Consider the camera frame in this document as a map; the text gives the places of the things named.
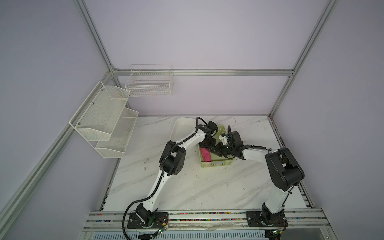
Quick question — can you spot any green perforated plastic basket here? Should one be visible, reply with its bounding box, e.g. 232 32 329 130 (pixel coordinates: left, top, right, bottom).
198 125 235 168

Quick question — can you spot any white mesh lower shelf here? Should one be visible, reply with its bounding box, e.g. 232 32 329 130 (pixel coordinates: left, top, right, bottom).
96 108 139 159

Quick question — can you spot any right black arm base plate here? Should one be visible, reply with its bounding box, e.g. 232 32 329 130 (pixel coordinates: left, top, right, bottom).
246 210 288 227

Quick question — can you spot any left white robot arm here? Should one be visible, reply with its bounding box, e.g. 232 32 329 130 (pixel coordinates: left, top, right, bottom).
136 117 218 227

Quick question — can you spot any aluminium front rail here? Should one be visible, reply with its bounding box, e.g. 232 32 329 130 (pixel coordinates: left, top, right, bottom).
83 209 331 232

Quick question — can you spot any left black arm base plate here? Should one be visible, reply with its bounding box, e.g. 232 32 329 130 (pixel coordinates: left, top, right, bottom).
125 212 169 229

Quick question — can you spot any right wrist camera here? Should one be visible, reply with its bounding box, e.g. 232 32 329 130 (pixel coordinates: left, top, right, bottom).
219 134 229 146

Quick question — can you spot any white plastic tray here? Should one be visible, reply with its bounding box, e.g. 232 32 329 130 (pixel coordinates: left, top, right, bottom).
170 117 196 142

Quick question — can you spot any white wire wall basket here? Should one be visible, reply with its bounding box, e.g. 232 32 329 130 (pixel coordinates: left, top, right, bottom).
125 65 174 97

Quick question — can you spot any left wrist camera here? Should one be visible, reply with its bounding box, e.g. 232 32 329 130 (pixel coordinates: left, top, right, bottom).
206 121 218 136

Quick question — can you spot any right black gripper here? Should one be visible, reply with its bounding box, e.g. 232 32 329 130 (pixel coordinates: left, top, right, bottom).
209 142 235 158

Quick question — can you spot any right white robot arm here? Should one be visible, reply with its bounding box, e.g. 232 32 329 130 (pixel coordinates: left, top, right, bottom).
210 132 305 226

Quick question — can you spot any black corrugated cable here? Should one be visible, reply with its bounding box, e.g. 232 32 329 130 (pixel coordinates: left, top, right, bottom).
121 116 211 240

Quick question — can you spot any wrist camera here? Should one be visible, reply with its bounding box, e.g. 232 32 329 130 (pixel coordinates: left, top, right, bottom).
219 134 229 146
206 121 218 136

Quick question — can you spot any aluminium frame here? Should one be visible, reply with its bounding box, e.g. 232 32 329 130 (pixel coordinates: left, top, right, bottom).
1 1 338 232

